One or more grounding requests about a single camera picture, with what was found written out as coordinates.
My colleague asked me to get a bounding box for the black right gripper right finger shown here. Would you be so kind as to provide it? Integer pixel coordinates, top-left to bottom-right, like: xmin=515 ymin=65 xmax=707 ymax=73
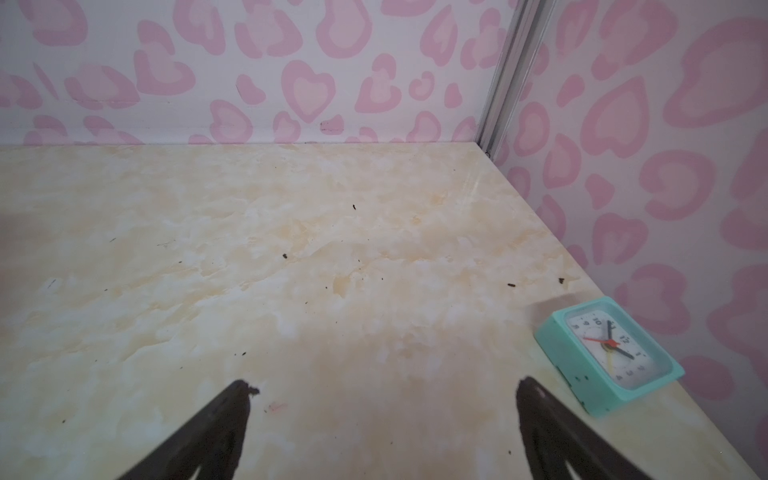
xmin=516 ymin=377 xmax=648 ymax=480

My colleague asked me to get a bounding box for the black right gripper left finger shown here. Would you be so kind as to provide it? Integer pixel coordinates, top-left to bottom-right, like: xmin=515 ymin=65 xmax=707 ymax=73
xmin=120 ymin=380 xmax=260 ymax=480

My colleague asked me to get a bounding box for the mint green alarm clock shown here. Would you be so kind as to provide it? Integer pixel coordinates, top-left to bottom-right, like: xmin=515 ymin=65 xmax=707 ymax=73
xmin=534 ymin=296 xmax=685 ymax=418

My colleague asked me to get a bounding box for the aluminium corner post right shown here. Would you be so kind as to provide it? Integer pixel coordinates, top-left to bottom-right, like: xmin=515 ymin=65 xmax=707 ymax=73
xmin=476 ymin=0 xmax=557 ymax=158

